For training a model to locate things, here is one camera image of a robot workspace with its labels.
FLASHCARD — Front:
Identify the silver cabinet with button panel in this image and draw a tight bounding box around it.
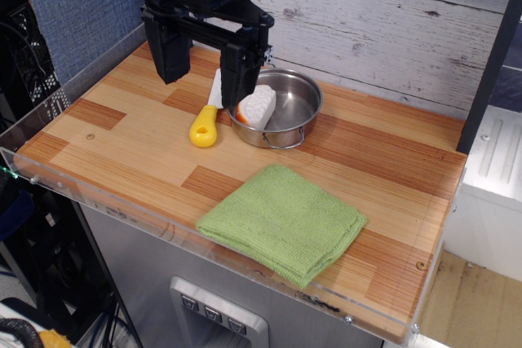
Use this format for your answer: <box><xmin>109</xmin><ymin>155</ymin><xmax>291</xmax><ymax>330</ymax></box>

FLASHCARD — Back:
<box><xmin>82</xmin><ymin>207</ymin><xmax>383</xmax><ymax>347</ymax></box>

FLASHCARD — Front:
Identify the yellow handled toy knife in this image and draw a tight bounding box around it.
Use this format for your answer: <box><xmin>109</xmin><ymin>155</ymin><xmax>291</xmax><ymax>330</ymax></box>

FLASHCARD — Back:
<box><xmin>189</xmin><ymin>68</ymin><xmax>223</xmax><ymax>148</ymax></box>

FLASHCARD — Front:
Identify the dark right vertical post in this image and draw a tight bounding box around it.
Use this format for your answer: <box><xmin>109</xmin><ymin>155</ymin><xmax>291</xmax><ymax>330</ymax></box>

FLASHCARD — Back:
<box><xmin>456</xmin><ymin>0</ymin><xmax>521</xmax><ymax>154</ymax></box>

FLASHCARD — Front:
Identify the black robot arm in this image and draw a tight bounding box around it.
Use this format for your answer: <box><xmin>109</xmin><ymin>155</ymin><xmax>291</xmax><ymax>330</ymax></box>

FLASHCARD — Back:
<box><xmin>141</xmin><ymin>0</ymin><xmax>274</xmax><ymax>108</ymax></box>

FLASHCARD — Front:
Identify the black and yellow cable bundle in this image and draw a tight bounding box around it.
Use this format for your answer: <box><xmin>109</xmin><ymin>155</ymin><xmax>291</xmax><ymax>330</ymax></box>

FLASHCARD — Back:
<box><xmin>0</xmin><ymin>316</ymin><xmax>73</xmax><ymax>348</ymax></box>

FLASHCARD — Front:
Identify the stainless steel pot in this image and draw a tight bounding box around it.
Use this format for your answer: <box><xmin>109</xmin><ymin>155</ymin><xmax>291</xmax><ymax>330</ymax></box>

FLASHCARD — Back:
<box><xmin>226</xmin><ymin>68</ymin><xmax>323</xmax><ymax>149</ymax></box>

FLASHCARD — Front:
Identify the white aluminium rail block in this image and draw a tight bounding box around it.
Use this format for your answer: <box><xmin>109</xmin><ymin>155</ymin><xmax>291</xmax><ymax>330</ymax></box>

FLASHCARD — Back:
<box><xmin>442</xmin><ymin>106</ymin><xmax>521</xmax><ymax>280</ymax></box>

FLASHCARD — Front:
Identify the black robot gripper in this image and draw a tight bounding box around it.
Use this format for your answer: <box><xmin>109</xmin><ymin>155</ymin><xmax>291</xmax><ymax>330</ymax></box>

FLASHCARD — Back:
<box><xmin>141</xmin><ymin>0</ymin><xmax>274</xmax><ymax>108</ymax></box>

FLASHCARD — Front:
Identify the green knitted cloth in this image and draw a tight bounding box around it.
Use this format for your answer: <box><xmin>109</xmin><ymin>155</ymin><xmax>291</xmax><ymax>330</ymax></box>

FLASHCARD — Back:
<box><xmin>196</xmin><ymin>165</ymin><xmax>367</xmax><ymax>289</ymax></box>

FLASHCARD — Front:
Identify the clear acrylic table guard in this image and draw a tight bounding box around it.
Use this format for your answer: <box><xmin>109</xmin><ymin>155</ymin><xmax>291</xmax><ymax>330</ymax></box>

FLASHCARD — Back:
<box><xmin>1</xmin><ymin>45</ymin><xmax>464</xmax><ymax>343</ymax></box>

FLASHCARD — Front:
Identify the black plastic crate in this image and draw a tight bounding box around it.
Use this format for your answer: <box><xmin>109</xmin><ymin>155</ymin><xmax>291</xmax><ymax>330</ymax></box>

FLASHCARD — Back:
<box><xmin>1</xmin><ymin>0</ymin><xmax>60</xmax><ymax>119</ymax></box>

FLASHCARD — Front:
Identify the white and orange toy sushi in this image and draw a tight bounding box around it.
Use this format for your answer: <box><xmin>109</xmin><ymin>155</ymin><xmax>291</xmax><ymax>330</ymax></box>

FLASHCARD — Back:
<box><xmin>236</xmin><ymin>85</ymin><xmax>276</xmax><ymax>130</ymax></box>

